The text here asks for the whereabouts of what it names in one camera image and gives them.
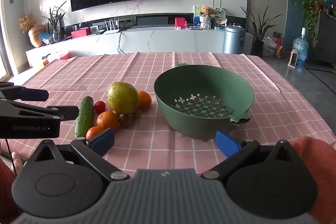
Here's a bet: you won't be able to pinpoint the blue snack packet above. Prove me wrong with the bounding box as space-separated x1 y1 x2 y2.
39 31 54 45

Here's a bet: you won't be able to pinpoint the large blue water bottle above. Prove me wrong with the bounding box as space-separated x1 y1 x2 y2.
293 27 310 62

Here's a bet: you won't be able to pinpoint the person's red clothing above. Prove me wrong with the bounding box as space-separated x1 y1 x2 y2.
0 158 20 216

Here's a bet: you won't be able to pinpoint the brown teddy bear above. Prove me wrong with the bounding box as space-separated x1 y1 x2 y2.
199 6 217 29

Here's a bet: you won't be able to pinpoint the grey metal trash can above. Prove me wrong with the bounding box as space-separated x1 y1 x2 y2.
223 25 246 55

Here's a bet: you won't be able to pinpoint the pink checked tablecloth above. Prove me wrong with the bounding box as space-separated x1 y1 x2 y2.
0 52 332 174

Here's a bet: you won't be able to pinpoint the yellow-green mango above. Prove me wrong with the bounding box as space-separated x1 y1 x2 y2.
107 81 140 115

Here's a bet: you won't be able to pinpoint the green cucumber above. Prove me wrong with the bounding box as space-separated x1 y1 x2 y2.
75 96 94 139

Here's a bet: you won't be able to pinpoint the brown kiwi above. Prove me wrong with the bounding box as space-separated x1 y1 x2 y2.
119 114 134 128

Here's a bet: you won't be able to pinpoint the colourful picture board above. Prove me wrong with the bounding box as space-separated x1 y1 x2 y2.
194 5 202 28

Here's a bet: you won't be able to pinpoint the green plant in glass vase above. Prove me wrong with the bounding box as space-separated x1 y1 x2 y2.
42 1 67 43

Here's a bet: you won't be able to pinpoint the round orange-brown vase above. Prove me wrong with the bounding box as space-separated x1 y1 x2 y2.
28 26 46 48

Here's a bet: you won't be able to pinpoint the tall-leaved potted plant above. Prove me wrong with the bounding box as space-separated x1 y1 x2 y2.
240 5 276 56

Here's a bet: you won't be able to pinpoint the orange gift bag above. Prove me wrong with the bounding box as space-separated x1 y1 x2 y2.
274 38 285 59

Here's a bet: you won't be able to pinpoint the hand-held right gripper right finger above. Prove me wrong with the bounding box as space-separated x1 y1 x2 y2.
203 130 305 180

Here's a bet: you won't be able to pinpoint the small pink standing device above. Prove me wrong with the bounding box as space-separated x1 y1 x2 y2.
288 49 300 67

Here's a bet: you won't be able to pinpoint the person's right forearm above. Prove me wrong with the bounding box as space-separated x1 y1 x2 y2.
290 136 336 224

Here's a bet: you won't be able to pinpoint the person's bare foot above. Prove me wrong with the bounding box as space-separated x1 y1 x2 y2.
12 152 25 174

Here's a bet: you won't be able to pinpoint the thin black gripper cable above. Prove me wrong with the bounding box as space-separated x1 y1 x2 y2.
8 138 17 176

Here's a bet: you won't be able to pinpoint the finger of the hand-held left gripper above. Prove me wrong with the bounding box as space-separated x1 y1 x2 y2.
0 82 50 102
0 98 80 122

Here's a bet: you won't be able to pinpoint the dark grey cabinet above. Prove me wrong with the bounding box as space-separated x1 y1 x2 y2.
314 7 336 68

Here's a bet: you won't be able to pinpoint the small orange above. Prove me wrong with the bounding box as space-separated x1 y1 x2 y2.
137 91 152 109
86 126 105 140

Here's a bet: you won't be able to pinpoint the large orange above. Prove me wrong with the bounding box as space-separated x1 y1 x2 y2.
96 111 120 130

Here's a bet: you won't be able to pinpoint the dried yellow flowers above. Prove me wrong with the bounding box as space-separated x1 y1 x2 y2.
18 13 34 33

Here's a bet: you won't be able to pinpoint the white marble television console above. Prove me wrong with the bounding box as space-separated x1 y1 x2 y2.
25 26 252 68

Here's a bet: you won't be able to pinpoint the round decorative plate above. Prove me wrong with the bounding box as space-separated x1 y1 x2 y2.
211 6 227 24

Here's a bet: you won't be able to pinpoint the white plastic bag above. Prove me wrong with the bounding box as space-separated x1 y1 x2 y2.
262 37 277 57

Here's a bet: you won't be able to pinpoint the white router with antennas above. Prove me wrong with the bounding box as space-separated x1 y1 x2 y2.
104 19 122 35

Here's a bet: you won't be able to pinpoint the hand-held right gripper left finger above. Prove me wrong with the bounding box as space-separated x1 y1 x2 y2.
25 127 130 182

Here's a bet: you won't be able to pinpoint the green plastic colander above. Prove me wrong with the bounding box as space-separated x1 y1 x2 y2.
154 63 255 140

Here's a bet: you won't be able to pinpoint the red and white box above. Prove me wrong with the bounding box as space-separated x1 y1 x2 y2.
54 50 71 60

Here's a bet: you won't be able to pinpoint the flat pink box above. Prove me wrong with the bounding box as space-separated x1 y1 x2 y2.
71 28 90 38

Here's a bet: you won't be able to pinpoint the leafy pothos plant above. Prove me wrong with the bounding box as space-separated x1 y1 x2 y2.
293 0 324 42

